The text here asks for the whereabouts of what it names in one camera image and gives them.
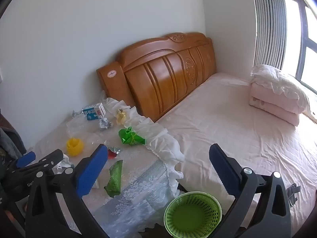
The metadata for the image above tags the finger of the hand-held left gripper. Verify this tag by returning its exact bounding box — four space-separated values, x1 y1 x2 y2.
9 151 36 176
15 149 64 180

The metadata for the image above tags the green snack packet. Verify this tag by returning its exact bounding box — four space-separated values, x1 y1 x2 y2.
104 160 124 199

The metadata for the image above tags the red foil wrapper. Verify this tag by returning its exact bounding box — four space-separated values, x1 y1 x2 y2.
105 145 122 160

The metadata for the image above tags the wooden headboard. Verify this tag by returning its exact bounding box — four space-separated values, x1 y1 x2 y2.
96 32 217 123

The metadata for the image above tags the wooden bed side rail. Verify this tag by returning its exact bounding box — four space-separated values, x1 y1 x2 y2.
303 111 317 124

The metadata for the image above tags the pleated curtain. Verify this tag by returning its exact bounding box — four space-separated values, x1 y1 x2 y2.
250 0 288 72

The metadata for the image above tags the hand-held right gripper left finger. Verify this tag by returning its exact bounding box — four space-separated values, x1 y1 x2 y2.
25 144 109 238

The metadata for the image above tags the blue white tissue pack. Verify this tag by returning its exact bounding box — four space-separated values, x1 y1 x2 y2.
83 103 107 121

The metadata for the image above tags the dark framed window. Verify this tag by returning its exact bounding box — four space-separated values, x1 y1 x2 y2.
284 0 317 95

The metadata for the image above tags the white paper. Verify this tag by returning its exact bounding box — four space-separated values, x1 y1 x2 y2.
53 154 75 176

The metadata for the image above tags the green foil wrapper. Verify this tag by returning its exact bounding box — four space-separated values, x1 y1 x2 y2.
118 127 147 146

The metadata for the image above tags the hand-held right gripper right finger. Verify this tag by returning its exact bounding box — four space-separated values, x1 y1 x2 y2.
209 143 293 238

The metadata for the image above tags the clear plastic bag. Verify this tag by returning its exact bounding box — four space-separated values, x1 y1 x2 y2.
65 115 120 145

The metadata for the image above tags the bed with pink sheet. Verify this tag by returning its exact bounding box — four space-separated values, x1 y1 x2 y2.
156 72 317 230

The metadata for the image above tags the folded pink quilt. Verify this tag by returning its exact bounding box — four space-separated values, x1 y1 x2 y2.
249 83 302 127

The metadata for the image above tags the yellow plastic cup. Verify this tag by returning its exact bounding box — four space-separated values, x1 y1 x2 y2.
66 137 85 157

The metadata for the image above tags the green plastic basket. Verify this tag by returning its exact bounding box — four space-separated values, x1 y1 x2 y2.
164 191 223 238

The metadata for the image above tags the grey hanging clothing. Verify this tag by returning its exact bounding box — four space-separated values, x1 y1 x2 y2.
0 114 27 160

